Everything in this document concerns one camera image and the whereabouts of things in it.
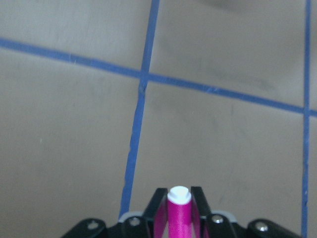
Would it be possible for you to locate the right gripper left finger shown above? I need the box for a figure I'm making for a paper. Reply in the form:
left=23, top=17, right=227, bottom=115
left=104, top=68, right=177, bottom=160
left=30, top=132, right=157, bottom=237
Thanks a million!
left=143, top=188, right=168, bottom=238

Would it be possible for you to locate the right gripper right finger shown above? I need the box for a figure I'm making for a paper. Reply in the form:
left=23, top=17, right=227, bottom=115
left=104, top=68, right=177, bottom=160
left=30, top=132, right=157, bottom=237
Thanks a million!
left=190, top=186, right=211, bottom=238

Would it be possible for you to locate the pink pen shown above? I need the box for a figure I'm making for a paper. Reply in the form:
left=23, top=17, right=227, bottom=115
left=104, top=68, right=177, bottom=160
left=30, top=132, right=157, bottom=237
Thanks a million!
left=166, top=185, right=195, bottom=238

